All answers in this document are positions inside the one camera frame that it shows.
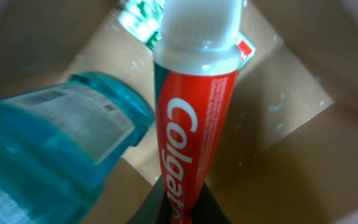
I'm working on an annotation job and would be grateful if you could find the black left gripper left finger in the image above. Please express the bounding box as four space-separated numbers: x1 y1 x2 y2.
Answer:
127 176 168 224

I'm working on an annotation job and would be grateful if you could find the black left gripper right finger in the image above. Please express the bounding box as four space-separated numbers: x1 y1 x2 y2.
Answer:
191 184 232 224

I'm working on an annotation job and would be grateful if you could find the blue mouthwash bottle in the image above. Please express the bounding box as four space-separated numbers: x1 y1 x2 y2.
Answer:
0 72 155 223

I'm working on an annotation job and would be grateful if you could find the red Colgate toothpaste tube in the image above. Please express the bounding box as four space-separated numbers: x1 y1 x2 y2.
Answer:
154 0 243 223

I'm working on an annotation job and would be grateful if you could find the green Dettol soap packet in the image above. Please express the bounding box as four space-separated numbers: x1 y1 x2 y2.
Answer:
118 0 256 67

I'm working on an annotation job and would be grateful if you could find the white cardboard box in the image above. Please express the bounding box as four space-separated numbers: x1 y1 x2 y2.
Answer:
0 0 358 223

